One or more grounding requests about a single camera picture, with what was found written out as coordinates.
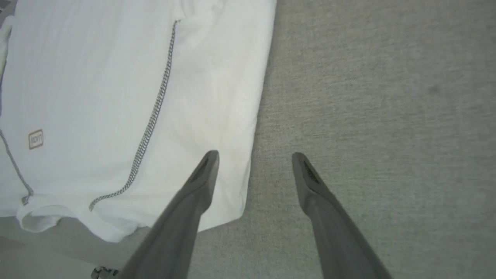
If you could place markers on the small metal fitting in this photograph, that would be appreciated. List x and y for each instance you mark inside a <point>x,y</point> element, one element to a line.
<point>104,272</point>

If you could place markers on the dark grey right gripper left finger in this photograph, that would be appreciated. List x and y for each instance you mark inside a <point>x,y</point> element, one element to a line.
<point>174,232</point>

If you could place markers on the grey fabric sofa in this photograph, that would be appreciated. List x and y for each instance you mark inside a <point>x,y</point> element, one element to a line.
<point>387,116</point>

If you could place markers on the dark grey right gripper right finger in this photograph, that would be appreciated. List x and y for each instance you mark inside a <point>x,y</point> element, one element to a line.
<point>337,236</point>

